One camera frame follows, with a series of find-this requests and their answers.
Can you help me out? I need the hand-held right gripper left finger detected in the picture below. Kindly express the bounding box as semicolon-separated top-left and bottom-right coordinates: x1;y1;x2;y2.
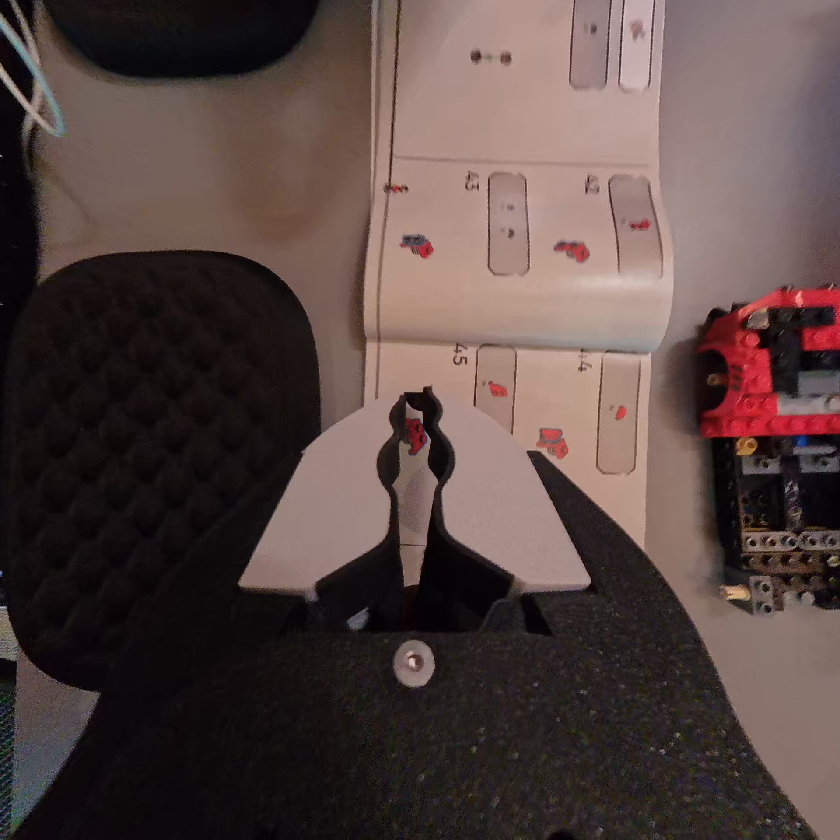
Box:
238;394;408;632

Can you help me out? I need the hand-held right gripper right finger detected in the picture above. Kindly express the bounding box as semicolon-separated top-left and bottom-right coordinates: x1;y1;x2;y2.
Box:
419;386;593;632

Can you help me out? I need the black quilted foam pad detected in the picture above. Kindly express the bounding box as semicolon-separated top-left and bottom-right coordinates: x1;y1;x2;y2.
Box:
2;249;324;691
41;0;324;81

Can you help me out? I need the lego instruction booklet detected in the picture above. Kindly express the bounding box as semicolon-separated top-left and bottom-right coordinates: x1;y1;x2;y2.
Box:
363;0;676;585

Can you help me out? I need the red and black lego car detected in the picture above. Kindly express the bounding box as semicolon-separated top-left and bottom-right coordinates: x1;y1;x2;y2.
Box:
696;284;840;616

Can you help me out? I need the person's black clothing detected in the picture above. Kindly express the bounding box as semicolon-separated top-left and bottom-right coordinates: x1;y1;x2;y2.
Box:
0;0;42;290

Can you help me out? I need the white cord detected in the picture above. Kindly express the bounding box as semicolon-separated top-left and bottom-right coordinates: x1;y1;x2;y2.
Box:
0;10;68;140

